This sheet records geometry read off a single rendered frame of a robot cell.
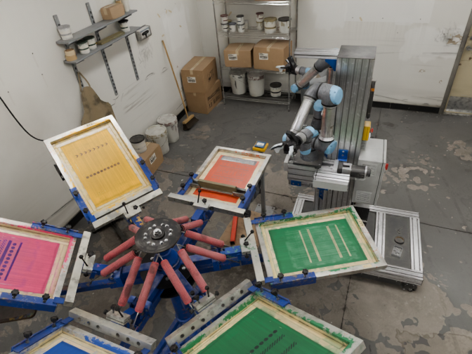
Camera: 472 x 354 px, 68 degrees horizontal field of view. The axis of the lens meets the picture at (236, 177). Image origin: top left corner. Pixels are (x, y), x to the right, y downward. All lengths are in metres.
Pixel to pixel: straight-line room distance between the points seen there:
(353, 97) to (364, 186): 0.80
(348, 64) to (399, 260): 1.89
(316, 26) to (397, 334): 4.43
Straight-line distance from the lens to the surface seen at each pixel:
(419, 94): 6.29
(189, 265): 2.24
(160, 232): 2.30
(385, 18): 5.88
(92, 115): 4.54
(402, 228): 3.93
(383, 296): 3.63
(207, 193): 3.06
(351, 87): 2.72
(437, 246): 4.18
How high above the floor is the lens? 2.96
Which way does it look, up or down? 39 degrees down
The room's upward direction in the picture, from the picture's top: 6 degrees counter-clockwise
